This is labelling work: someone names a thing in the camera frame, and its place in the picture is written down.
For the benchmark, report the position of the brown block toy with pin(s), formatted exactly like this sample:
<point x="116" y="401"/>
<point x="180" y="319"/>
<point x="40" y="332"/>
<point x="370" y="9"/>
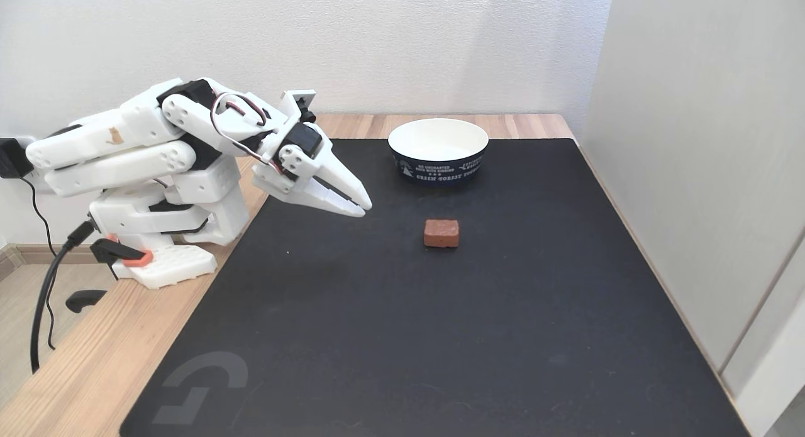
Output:
<point x="441" y="233"/>

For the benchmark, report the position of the white and navy paper bowl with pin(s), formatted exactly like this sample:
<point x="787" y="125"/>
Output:
<point x="438" y="144"/>

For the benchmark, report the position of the black and orange table clamp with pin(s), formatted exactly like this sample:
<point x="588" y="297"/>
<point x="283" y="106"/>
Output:
<point x="119" y="251"/>

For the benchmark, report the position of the black desk mat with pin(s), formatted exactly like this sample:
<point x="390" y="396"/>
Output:
<point x="440" y="336"/>

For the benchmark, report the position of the black power adapter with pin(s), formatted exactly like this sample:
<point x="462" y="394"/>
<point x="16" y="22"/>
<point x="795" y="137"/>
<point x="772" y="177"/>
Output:
<point x="11" y="157"/>

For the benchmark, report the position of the white door panel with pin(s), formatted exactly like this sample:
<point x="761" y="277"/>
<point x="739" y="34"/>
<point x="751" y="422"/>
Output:
<point x="773" y="349"/>

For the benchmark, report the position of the white gripper camera mount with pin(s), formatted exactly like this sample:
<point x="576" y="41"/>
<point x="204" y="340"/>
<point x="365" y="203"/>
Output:
<point x="297" y="105"/>

